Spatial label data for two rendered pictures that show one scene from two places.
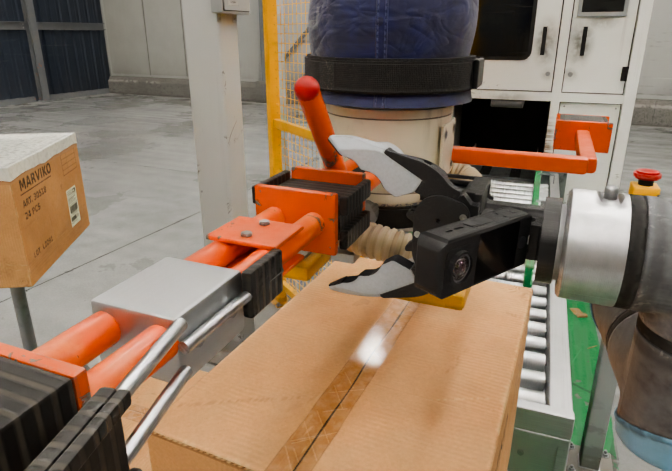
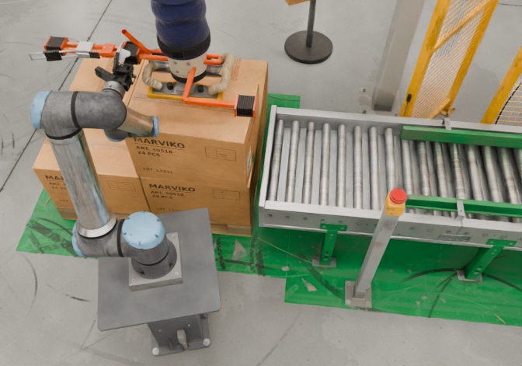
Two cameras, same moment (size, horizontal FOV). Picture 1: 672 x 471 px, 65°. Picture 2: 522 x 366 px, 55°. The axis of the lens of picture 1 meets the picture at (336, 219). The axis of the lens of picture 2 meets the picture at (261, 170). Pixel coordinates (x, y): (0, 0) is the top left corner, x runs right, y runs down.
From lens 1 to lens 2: 2.31 m
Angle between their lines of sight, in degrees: 66
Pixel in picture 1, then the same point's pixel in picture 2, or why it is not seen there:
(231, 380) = (165, 78)
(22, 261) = not seen: outside the picture
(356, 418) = (155, 104)
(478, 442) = not seen: hidden behind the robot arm
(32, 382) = (58, 45)
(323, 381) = not seen: hidden behind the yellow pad
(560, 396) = (277, 204)
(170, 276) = (86, 45)
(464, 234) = (98, 70)
